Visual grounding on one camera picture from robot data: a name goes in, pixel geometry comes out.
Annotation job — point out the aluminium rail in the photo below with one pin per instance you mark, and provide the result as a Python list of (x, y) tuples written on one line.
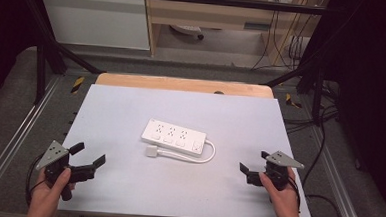
[(337, 182), (19, 130)]

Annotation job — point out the light wooden desk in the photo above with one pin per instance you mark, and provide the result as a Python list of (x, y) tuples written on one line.
[(202, 14)]

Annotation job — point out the person's left hand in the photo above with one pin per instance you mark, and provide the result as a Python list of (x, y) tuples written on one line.
[(47, 194)]

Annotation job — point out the white plug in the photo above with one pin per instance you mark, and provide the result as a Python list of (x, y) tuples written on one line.
[(151, 151)]

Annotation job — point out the wooden board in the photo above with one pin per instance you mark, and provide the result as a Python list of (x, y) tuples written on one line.
[(182, 85)]

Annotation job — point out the dark curtain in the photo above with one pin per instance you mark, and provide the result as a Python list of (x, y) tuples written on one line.
[(5, 18), (372, 81)]

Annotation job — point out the white power strip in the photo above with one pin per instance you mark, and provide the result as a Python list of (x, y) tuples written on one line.
[(174, 137)]

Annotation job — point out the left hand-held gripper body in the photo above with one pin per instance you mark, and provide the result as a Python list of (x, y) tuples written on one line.
[(53, 154)]

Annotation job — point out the white chair base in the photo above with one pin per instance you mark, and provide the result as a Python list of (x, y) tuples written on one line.
[(186, 29)]

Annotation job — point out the person's right hand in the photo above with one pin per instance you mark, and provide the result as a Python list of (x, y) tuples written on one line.
[(284, 200)]

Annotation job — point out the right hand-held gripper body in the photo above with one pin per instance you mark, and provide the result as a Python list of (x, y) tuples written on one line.
[(282, 159)]

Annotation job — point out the white cabinet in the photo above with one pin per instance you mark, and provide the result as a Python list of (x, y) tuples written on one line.
[(95, 20)]

